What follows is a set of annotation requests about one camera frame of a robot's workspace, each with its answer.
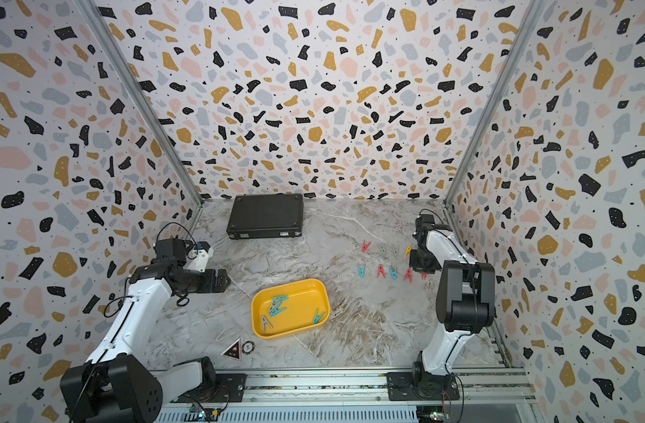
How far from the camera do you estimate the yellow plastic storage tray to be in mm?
854

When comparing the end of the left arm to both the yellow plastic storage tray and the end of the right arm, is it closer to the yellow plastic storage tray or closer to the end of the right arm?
the yellow plastic storage tray

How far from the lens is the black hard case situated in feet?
3.54

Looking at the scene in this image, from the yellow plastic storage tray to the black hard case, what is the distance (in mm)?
237
